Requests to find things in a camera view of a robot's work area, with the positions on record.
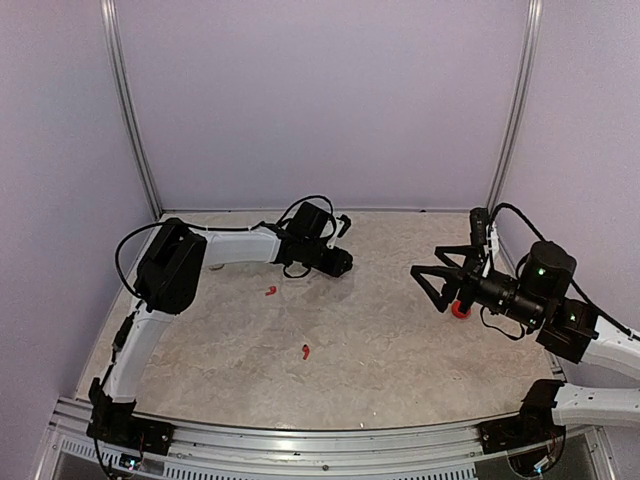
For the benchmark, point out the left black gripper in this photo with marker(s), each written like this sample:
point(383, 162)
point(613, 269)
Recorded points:
point(335, 266)

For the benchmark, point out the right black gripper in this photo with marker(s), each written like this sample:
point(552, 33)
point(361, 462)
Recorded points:
point(471, 275)

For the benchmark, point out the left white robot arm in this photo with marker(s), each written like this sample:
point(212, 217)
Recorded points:
point(168, 274)

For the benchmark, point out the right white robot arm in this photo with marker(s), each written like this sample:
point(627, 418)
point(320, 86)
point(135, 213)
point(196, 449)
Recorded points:
point(571, 329)

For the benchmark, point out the red earbud charging case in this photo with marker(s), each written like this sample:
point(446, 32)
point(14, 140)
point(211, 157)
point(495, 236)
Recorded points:
point(460, 310)

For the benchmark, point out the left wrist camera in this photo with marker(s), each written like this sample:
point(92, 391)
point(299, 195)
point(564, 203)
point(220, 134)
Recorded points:
point(342, 225)

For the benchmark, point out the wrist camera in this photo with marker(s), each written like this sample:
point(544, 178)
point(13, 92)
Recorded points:
point(342, 225)
point(483, 234)

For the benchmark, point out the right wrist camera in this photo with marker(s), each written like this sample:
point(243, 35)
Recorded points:
point(483, 234)

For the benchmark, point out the right aluminium frame post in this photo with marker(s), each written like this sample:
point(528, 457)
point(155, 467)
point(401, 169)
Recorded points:
point(518, 102)

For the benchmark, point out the aluminium frame post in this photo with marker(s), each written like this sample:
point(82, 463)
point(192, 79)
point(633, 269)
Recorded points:
point(518, 102)
point(109, 14)

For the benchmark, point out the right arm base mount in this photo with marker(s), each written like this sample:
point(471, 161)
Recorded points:
point(520, 430)

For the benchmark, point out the front aluminium rail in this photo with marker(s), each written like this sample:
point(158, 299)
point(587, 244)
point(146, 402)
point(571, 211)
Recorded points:
point(207, 451)

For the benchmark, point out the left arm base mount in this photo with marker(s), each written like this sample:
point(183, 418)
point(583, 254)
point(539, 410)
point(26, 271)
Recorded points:
point(115, 423)

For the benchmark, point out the left aluminium frame post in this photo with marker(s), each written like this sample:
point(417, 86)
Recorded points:
point(109, 14)

